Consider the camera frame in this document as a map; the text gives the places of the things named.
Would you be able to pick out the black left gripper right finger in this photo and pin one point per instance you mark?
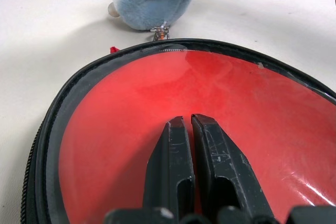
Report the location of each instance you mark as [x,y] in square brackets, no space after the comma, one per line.
[225,171]

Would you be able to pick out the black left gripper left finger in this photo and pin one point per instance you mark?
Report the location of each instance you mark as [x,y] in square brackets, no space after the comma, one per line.
[170,169]

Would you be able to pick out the small grey round object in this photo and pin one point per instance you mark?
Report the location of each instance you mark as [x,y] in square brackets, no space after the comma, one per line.
[147,11]

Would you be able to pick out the red black mesh pouch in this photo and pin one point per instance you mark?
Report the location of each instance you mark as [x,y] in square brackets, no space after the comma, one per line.
[44,155]

